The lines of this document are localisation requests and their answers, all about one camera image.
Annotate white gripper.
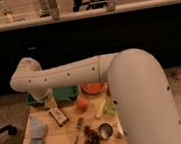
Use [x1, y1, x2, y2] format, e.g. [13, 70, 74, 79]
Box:
[34, 88, 56, 110]

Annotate orange pepper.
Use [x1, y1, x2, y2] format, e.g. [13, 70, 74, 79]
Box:
[76, 97, 89, 112]

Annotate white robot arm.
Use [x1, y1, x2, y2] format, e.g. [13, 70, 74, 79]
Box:
[10, 48, 181, 144]

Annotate red bowl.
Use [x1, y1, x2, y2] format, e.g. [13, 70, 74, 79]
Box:
[81, 82, 106, 95]

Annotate green plastic tray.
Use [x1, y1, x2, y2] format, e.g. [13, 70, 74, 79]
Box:
[26, 85, 79, 107]

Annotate chocolate bar package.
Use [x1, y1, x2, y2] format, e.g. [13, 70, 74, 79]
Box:
[49, 108, 69, 127]

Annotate blue cloth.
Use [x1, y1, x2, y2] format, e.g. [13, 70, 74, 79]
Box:
[29, 116, 48, 139]

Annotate purple grape bunch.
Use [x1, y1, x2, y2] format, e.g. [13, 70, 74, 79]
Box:
[83, 125, 101, 144]

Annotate green plastic cup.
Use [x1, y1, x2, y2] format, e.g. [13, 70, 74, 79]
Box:
[104, 99, 116, 116]

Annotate small metal cup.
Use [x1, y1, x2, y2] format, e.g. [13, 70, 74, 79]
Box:
[98, 123, 114, 140]

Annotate white railing shelf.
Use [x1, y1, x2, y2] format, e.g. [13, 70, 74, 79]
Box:
[0, 0, 181, 32]

